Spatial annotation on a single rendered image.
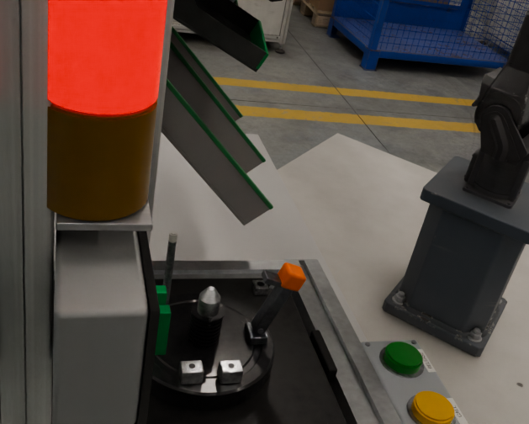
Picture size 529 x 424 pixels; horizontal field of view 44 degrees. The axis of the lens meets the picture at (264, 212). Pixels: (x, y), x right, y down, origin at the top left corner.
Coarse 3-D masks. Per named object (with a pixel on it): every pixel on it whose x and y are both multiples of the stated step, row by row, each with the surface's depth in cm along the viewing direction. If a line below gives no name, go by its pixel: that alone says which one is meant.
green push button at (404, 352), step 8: (392, 344) 70; (400, 344) 70; (408, 344) 70; (384, 352) 69; (392, 352) 69; (400, 352) 69; (408, 352) 69; (416, 352) 69; (384, 360) 69; (392, 360) 68; (400, 360) 68; (408, 360) 68; (416, 360) 68; (392, 368) 68; (400, 368) 67; (408, 368) 67; (416, 368) 68
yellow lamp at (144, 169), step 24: (48, 120) 26; (72, 120) 26; (96, 120) 26; (120, 120) 26; (144, 120) 27; (48, 144) 27; (72, 144) 26; (96, 144) 26; (120, 144) 27; (144, 144) 28; (48, 168) 27; (72, 168) 27; (96, 168) 27; (120, 168) 27; (144, 168) 29; (48, 192) 28; (72, 192) 27; (96, 192) 27; (120, 192) 28; (144, 192) 29; (72, 216) 28; (96, 216) 28; (120, 216) 29
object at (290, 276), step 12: (288, 264) 61; (264, 276) 60; (276, 276) 61; (288, 276) 60; (300, 276) 60; (276, 288) 62; (288, 288) 61; (276, 300) 61; (264, 312) 62; (276, 312) 62; (252, 324) 64; (264, 324) 63
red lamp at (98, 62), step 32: (64, 0) 24; (96, 0) 23; (128, 0) 24; (160, 0) 25; (64, 32) 24; (96, 32) 24; (128, 32) 24; (160, 32) 26; (64, 64) 25; (96, 64) 25; (128, 64) 25; (160, 64) 27; (64, 96) 25; (96, 96) 25; (128, 96) 26
